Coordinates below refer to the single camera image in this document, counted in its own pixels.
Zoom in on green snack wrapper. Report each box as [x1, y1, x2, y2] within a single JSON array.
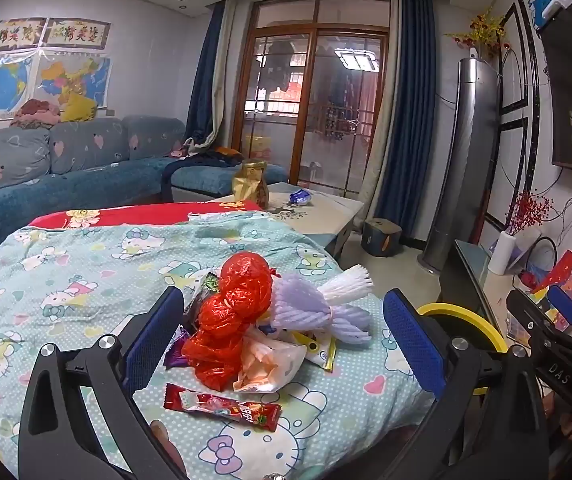
[[183, 272, 221, 331]]

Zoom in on red berry branches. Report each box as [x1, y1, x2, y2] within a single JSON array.
[[505, 191, 554, 237]]

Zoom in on purple snack wrapper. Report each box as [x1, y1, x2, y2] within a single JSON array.
[[163, 325, 191, 368]]

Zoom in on calligraphy wall poster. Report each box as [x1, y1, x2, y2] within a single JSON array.
[[46, 17, 112, 51], [0, 17, 47, 56]]

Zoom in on pile of clothes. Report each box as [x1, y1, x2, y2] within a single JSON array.
[[10, 99, 62, 131]]

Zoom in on yellow-rimmed trash bin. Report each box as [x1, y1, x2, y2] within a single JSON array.
[[418, 302, 512, 398]]

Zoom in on white foam fruit net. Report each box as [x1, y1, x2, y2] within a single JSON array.
[[266, 266, 374, 346]]

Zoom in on wooden framed glass door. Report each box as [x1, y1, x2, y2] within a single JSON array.
[[231, 0, 391, 198]]

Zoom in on yellow white wrapper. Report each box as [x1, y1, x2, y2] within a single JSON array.
[[291, 330, 337, 373]]

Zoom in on blue storage box stool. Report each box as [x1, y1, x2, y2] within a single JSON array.
[[361, 217, 403, 258]]

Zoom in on country map poster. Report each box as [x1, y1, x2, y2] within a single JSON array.
[[33, 52, 114, 111]]

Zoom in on red blanket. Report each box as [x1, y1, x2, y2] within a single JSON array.
[[28, 200, 267, 231]]

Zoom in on white ribbed vase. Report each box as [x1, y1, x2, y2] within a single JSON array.
[[487, 230, 517, 277]]

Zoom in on silver tower air conditioner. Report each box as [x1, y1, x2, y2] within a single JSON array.
[[418, 47, 502, 277]]

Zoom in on red plastic bag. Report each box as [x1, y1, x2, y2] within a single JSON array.
[[181, 252, 274, 391]]

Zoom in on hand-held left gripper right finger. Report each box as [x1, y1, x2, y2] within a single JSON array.
[[382, 287, 552, 480]]

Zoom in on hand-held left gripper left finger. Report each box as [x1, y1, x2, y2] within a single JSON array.
[[17, 285, 189, 480]]

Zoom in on blue grey sofa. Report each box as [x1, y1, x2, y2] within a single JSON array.
[[0, 115, 289, 281]]

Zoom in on television cabinet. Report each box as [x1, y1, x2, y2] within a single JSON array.
[[438, 239, 572, 361]]

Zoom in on basket with black handle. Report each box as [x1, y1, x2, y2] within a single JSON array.
[[518, 236, 562, 291]]

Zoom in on coffee table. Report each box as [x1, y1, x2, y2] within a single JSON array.
[[208, 181, 364, 261]]

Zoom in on yellow artificial flowers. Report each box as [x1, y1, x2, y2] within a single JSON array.
[[445, 7, 512, 61]]

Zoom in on yellow pillow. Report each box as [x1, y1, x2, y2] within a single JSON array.
[[60, 92, 99, 123]]

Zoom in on gold foil bag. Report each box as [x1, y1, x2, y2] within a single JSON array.
[[232, 159, 270, 209]]

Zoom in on blue curtain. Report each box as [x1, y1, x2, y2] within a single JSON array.
[[361, 0, 442, 256], [186, 0, 239, 146]]

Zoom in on dark clothes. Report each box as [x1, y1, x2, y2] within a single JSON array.
[[163, 145, 244, 171]]

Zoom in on cartoon cat printed blanket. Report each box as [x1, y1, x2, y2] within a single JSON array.
[[0, 210, 437, 480]]

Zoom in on red snack wrapper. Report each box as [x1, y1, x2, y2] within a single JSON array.
[[164, 382, 283, 433]]

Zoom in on white plastic bag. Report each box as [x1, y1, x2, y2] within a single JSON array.
[[233, 327, 307, 393]]

